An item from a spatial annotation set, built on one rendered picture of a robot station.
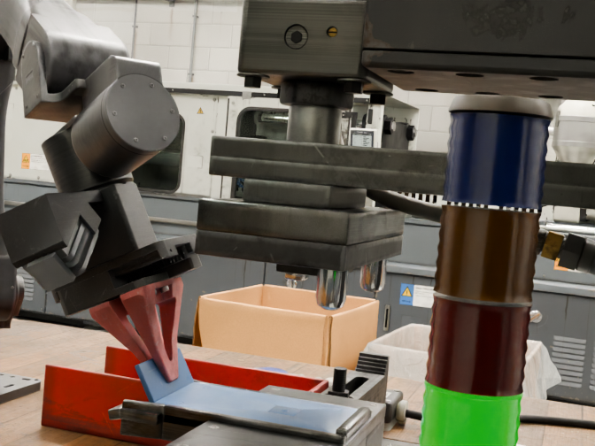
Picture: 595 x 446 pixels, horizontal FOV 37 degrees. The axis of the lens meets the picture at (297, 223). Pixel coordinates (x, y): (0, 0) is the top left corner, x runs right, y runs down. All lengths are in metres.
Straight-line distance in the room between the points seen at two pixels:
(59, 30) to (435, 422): 0.48
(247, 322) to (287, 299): 0.55
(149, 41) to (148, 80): 7.63
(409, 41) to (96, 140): 0.23
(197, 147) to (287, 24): 5.13
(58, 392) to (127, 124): 0.35
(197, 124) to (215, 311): 2.82
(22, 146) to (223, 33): 2.31
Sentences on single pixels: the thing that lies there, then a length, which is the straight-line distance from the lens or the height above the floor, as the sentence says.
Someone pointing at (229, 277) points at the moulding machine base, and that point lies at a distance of 5.60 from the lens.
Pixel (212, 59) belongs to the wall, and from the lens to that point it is 7.95.
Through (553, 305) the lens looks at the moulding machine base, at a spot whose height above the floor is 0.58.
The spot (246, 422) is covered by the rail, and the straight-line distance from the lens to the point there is 0.64.
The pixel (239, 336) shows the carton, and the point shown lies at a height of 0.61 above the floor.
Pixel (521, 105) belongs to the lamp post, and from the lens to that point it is 0.34.
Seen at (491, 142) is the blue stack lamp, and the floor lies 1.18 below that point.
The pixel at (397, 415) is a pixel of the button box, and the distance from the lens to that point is 1.00.
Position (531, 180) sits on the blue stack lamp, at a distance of 0.34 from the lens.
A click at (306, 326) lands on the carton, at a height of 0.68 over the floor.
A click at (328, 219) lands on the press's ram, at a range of 0.55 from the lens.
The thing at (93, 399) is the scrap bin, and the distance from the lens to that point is 0.88.
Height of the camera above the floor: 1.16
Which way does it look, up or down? 3 degrees down
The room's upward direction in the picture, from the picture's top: 5 degrees clockwise
